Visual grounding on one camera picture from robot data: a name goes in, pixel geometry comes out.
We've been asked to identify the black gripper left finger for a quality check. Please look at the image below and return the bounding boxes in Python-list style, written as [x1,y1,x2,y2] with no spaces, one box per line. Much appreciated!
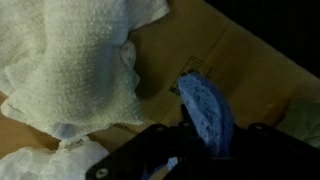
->
[85,103,214,180]

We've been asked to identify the white towel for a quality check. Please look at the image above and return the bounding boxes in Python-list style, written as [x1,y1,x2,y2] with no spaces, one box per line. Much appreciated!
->
[0,0,171,141]

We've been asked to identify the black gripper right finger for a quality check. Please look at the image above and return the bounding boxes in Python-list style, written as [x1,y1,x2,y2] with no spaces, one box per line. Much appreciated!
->
[229,121,320,180]

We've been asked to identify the large cardboard box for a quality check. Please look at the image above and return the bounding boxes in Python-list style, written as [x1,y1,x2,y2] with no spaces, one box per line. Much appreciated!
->
[0,0,320,158]

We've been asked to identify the blue sponge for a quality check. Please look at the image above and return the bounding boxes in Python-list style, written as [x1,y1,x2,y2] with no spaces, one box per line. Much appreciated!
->
[141,72,236,180]

